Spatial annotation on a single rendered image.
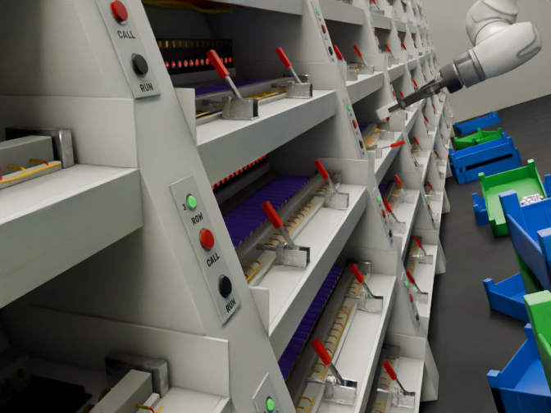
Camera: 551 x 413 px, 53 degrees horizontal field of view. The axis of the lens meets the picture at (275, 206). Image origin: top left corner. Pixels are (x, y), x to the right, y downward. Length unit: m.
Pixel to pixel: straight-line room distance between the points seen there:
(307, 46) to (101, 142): 0.71
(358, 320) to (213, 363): 0.54
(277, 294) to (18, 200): 0.34
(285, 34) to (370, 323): 0.55
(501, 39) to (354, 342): 0.93
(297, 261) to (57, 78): 0.37
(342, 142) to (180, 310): 0.70
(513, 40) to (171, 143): 1.19
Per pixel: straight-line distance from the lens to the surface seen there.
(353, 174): 1.09
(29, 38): 0.46
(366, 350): 0.88
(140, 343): 0.48
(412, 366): 1.20
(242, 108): 0.66
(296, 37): 1.09
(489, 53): 1.54
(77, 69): 0.44
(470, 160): 2.98
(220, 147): 0.55
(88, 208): 0.37
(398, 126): 1.77
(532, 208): 0.80
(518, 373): 1.27
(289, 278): 0.66
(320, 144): 1.09
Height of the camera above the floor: 0.68
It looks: 10 degrees down
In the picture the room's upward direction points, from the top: 20 degrees counter-clockwise
